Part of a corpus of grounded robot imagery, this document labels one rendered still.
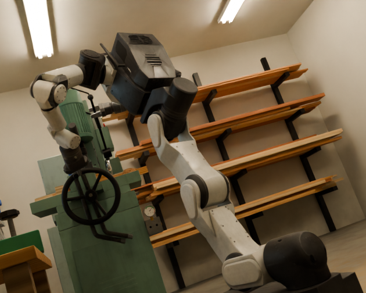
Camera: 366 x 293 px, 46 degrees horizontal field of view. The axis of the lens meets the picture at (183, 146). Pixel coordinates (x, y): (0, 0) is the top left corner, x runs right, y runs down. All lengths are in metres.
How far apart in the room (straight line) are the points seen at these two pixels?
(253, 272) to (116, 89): 1.01
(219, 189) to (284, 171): 3.84
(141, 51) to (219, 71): 3.78
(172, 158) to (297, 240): 0.65
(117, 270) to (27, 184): 2.81
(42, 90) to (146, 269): 1.08
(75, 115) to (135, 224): 0.73
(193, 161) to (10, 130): 3.62
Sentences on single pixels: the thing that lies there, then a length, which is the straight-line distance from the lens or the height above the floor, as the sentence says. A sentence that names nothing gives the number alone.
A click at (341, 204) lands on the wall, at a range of 5.82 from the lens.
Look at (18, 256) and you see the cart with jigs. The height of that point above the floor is 0.52.
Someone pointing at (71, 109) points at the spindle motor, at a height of 1.38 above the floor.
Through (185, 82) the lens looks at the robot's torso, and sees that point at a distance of 1.81.
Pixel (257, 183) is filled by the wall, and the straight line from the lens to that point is 5.35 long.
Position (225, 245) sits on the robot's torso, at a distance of 1.69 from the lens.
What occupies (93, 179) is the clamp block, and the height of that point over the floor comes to 0.90.
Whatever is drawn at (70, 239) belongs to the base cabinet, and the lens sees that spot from 2.36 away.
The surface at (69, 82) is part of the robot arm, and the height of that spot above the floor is 1.21.
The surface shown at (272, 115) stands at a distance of 5.21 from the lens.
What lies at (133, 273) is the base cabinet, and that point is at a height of 0.38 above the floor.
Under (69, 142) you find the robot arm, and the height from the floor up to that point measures 1.01.
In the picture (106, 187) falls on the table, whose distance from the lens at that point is 2.37.
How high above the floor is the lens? 0.44
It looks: 12 degrees up
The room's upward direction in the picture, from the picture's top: 19 degrees counter-clockwise
